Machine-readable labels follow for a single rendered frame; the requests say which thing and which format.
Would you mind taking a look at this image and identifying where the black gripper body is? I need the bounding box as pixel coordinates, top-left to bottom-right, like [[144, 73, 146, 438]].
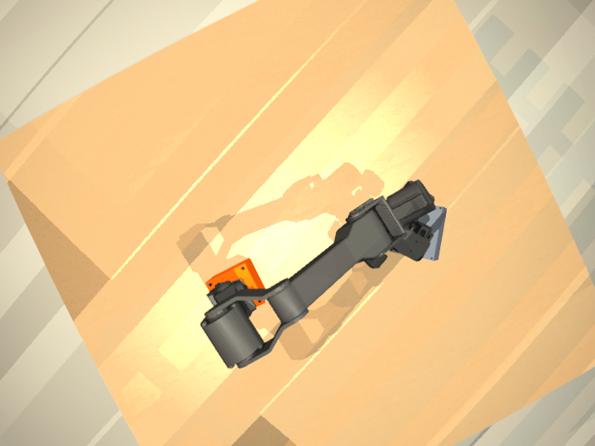
[[365, 180, 435, 268]]

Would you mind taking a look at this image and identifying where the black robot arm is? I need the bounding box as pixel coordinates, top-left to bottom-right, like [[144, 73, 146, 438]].
[[200, 179, 436, 369]]

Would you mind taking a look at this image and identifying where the grey sloped panel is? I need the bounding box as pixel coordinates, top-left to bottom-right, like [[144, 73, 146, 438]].
[[418, 205, 447, 261]]

